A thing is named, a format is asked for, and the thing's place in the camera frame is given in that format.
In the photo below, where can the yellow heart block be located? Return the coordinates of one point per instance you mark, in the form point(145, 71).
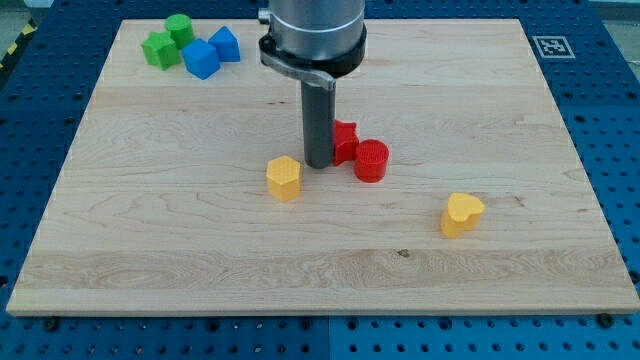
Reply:
point(462, 213)

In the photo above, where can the yellow hexagon block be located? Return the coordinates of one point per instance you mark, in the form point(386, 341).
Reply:
point(283, 176)

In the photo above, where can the red star block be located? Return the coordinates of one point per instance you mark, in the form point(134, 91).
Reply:
point(346, 141)

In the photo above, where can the red cylinder block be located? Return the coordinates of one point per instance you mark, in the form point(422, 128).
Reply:
point(371, 159)

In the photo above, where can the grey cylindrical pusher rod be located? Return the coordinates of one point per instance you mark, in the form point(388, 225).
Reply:
point(318, 114)

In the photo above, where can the wooden board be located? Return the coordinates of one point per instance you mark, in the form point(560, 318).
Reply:
point(162, 209)

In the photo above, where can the blue pentagon block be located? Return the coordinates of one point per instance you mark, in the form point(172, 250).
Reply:
point(226, 45)

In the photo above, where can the blue cube block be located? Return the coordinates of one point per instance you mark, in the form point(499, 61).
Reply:
point(201, 59)

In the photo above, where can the green star block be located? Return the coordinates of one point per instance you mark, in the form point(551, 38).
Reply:
point(160, 50)

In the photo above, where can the green cylinder block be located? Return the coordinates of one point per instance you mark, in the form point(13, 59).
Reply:
point(180, 29)

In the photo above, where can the white fiducial marker tag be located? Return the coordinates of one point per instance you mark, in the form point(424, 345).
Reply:
point(553, 47)

